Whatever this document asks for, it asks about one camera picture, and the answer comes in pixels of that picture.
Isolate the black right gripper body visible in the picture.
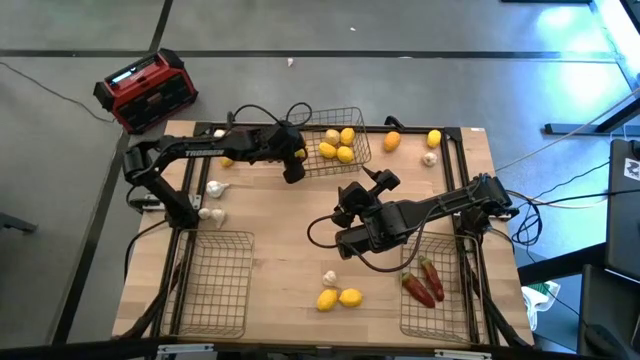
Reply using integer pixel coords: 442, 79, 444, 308
356, 186, 407, 230

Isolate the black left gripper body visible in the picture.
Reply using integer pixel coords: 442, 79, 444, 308
262, 122, 307, 164

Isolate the gold wire basket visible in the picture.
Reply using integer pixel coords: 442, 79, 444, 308
393, 230, 487, 345
285, 105, 373, 179
169, 228, 256, 340

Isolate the red black jobsite radio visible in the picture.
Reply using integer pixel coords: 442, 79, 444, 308
93, 48, 199, 135

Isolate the white green bag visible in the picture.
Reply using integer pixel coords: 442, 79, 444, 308
520, 280, 562, 332

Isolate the black table foot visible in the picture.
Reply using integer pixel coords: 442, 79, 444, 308
543, 87, 640, 137

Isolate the black desk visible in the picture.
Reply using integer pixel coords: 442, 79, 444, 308
517, 243, 640, 360

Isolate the black computer mouse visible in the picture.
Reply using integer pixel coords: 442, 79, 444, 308
584, 324, 621, 359

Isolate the black crossbeam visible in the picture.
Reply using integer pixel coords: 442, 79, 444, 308
0, 337, 640, 360

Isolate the black furniture foot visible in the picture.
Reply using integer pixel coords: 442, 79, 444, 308
0, 211, 39, 236

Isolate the black metal table frame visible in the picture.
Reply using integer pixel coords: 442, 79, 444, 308
149, 119, 501, 349

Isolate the black cable bundle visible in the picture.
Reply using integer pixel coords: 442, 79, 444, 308
509, 197, 545, 250

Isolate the silver metal bracket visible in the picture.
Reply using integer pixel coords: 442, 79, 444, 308
155, 342, 215, 359
433, 349, 494, 360

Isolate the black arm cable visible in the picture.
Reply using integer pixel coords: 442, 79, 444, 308
123, 218, 169, 282

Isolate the thin grey floor cable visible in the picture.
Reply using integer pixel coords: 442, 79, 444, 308
0, 60, 119, 125

